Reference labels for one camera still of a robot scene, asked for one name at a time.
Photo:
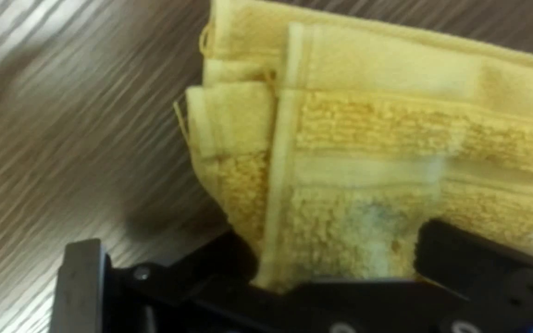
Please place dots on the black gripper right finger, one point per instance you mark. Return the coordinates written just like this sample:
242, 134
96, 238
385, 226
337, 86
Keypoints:
457, 252

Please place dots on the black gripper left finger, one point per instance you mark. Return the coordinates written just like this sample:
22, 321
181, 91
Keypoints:
220, 260

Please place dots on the folded yellow towel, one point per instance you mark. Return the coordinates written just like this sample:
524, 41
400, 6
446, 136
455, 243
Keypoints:
370, 136

